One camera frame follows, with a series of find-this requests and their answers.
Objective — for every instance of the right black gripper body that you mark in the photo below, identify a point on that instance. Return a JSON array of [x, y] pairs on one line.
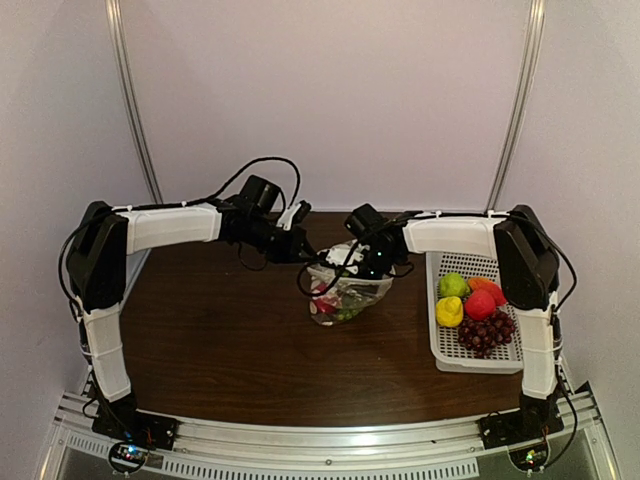
[[367, 267]]

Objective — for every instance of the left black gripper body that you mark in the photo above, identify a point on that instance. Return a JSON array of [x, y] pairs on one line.
[[295, 245]]

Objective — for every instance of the clear zip top bag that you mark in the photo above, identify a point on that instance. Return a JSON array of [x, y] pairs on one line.
[[321, 275]]

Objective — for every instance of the green fake apple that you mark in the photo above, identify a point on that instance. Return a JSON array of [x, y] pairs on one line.
[[453, 285]]

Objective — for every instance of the yellow fake lemon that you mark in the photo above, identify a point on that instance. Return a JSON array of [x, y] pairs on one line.
[[449, 312]]

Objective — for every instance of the red fake apple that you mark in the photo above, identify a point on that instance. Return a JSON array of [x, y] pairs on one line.
[[485, 284]]

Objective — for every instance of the pink fake peach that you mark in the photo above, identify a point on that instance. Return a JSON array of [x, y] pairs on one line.
[[479, 305]]

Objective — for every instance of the purple fake grapes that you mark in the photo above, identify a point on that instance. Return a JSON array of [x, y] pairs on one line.
[[482, 337]]

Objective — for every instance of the green fake grapes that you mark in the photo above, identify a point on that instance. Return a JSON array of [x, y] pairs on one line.
[[348, 308]]

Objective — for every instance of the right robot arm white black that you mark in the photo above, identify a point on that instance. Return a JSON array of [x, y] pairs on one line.
[[528, 261]]

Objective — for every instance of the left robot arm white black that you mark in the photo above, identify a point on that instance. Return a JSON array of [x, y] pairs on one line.
[[96, 256]]

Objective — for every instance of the white perforated plastic basket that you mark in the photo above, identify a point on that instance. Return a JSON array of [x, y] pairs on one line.
[[450, 356]]

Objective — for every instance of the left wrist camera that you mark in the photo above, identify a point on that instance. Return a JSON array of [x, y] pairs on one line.
[[293, 215]]

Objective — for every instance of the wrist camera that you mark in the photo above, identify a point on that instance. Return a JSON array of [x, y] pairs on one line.
[[293, 215], [339, 254]]

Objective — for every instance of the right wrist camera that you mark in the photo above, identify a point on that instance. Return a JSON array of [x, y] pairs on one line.
[[339, 254]]

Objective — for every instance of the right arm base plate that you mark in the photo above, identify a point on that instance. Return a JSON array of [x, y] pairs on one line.
[[518, 426]]

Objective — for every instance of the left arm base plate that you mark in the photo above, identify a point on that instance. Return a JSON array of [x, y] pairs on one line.
[[148, 430]]

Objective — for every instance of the aluminium front rail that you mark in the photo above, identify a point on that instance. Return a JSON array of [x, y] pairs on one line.
[[447, 449]]

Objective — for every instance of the left aluminium frame post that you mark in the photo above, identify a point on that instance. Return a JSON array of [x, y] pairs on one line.
[[118, 37]]

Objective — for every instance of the aluminium frame post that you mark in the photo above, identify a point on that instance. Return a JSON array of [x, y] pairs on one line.
[[118, 37], [529, 62]]

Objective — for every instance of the right aluminium frame post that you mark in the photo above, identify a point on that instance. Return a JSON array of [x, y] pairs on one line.
[[529, 62]]

